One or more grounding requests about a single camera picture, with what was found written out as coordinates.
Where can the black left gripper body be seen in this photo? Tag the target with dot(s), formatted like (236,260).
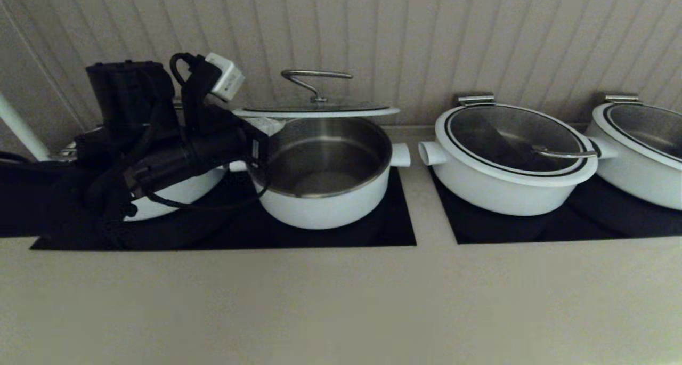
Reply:
(224,146)

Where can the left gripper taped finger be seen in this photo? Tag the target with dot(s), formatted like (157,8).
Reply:
(266,122)
(269,131)

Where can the glass lid with white rim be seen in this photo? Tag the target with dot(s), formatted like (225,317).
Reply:
(655,125)
(373,111)
(533,181)
(72,151)

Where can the white deep cooking pot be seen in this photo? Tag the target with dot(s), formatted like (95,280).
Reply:
(319,210)

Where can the black glass induction cooktop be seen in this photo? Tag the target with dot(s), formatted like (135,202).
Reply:
(586,224)
(319,237)

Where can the white round rod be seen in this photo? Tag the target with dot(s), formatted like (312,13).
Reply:
(18,128)

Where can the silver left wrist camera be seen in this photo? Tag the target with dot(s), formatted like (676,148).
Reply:
(226,77)

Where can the chrome hinge bracket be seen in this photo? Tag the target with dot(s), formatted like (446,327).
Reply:
(476,99)
(621,98)

